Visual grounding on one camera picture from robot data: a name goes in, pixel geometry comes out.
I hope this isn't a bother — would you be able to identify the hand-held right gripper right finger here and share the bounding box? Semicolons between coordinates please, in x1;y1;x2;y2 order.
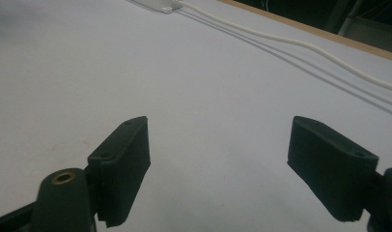
287;115;379;223

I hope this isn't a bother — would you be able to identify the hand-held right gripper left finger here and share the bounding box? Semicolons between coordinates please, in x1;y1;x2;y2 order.
87;115;152;228

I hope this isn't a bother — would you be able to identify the grey metal stand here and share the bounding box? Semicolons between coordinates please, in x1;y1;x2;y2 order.
324;0;392;55

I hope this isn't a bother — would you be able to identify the white power strip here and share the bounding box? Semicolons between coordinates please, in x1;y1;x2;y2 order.
135;0;183;15

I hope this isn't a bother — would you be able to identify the white cable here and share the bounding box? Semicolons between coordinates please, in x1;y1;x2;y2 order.
178;0;392;94

